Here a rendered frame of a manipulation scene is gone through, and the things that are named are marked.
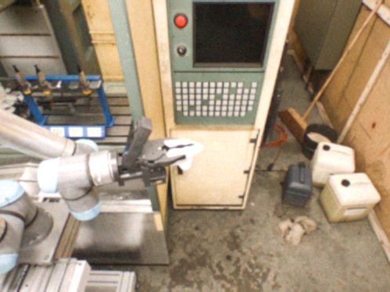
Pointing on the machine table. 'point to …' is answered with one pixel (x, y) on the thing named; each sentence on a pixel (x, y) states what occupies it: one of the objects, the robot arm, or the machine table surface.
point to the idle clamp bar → (57, 101)
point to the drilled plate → (5, 101)
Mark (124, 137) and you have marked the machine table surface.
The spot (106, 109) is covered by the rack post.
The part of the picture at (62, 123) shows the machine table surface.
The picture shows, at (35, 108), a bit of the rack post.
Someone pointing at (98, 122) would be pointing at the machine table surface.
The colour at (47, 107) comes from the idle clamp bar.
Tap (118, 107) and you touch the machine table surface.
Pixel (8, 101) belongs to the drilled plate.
